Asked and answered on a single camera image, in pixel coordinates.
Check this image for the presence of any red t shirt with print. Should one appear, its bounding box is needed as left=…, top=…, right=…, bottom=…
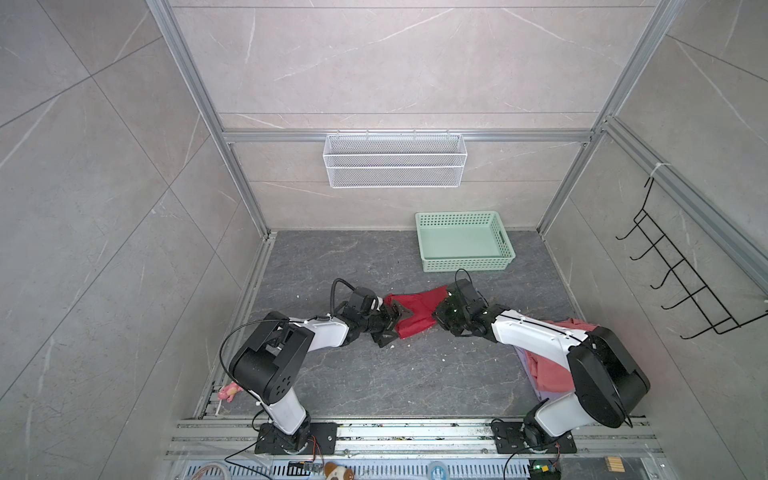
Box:
left=383, top=285, right=448, bottom=339

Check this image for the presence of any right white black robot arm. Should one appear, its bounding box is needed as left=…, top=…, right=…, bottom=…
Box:
left=434, top=296, right=650, bottom=451

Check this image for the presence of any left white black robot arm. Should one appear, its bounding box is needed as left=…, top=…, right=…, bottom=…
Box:
left=223, top=302, right=400, bottom=453

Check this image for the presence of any green plastic basket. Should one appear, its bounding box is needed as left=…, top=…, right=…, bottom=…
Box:
left=415, top=211, right=516, bottom=273

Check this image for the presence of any pink folded t shirt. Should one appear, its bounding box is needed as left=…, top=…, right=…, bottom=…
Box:
left=523, top=318, right=601, bottom=395

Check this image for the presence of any lavender folded t shirt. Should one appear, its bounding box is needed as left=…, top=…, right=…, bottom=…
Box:
left=514, top=347, right=571, bottom=402

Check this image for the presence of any brown white round object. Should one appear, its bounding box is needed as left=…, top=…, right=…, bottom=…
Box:
left=324, top=462, right=355, bottom=480

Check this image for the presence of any small pink toy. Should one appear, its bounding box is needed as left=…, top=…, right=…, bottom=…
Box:
left=217, top=382, right=242, bottom=403

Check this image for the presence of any green circuit board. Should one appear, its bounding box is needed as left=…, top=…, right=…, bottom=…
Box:
left=529, top=461, right=561, bottom=480

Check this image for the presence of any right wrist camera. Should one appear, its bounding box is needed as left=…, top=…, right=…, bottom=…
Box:
left=453, top=278, right=488, bottom=308

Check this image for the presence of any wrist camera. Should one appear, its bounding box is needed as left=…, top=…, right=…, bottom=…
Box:
left=453, top=278, right=488, bottom=308
left=347, top=287, right=380, bottom=315

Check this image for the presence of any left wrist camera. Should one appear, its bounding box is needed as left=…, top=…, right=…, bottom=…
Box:
left=347, top=287, right=380, bottom=315

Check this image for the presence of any black corrugated cable hose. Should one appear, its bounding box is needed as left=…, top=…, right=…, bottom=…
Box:
left=329, top=277, right=358, bottom=316

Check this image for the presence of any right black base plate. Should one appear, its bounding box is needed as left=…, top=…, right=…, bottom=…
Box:
left=489, top=419, right=577, bottom=454

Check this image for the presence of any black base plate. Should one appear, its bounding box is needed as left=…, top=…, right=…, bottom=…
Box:
left=489, top=419, right=577, bottom=454
left=254, top=422, right=339, bottom=455

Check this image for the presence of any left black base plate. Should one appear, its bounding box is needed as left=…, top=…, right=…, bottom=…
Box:
left=254, top=422, right=339, bottom=455

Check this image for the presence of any aluminium rail base frame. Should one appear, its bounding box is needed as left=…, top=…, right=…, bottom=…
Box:
left=163, top=417, right=676, bottom=479

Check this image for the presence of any white wire mesh shelf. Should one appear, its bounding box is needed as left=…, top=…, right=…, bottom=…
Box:
left=323, top=133, right=468, bottom=189

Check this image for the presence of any black wire hook rack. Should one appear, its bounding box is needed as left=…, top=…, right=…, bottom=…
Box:
left=615, top=178, right=767, bottom=340

